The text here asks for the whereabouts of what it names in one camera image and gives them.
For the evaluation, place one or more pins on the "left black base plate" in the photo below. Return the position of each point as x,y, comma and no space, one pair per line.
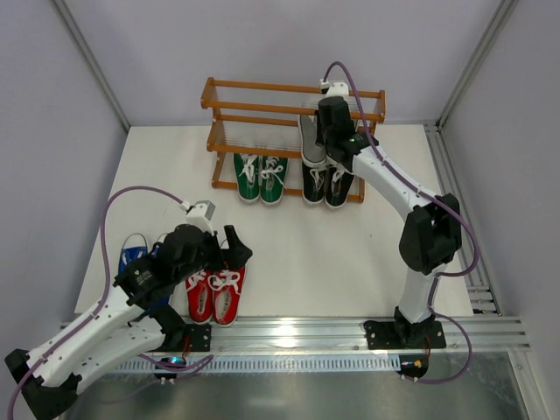
197,338

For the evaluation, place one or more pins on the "aluminium right side rail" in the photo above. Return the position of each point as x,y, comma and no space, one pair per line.
478,281

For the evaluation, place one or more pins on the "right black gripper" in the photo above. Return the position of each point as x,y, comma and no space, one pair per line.
329,146

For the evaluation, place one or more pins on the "aluminium front rail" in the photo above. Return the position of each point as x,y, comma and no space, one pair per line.
283,335

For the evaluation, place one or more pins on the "grey sneaker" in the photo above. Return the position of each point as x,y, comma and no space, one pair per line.
312,153

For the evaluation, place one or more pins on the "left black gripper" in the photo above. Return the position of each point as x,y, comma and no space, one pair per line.
217,252

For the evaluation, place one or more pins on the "wooden shoe shelf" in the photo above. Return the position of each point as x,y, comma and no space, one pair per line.
261,119

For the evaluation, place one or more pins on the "aluminium corner post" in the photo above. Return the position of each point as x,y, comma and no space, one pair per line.
477,58
76,35

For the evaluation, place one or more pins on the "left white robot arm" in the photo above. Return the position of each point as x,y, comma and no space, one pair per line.
133,318

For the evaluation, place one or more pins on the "red sneaker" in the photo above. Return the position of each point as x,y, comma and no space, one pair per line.
227,291
199,297

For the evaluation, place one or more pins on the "green sneaker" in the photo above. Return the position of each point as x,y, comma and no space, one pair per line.
246,169
273,174

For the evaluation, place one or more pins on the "right aluminium corner post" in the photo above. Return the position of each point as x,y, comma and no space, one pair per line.
477,58

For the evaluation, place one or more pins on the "aluminium rail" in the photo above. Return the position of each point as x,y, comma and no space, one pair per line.
283,335
478,281

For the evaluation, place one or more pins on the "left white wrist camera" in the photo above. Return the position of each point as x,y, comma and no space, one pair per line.
199,214

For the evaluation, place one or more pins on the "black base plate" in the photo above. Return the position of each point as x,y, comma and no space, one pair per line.
197,338
394,334

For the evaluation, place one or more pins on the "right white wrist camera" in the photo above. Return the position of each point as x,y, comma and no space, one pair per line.
334,88

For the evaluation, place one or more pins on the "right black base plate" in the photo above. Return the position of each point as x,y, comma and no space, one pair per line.
394,334

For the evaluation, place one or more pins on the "left aluminium corner post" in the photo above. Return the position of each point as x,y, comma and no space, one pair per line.
76,35

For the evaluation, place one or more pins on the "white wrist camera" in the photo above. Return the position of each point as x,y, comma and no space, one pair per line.
199,214
334,88

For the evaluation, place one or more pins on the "blue sneaker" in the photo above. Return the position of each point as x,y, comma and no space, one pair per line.
159,240
134,247

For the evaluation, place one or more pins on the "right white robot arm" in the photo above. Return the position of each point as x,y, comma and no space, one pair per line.
430,237

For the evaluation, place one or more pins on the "slotted grey cable duct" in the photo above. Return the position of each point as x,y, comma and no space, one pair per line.
302,363

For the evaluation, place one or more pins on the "black sneaker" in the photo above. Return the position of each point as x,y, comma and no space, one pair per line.
314,179
340,181

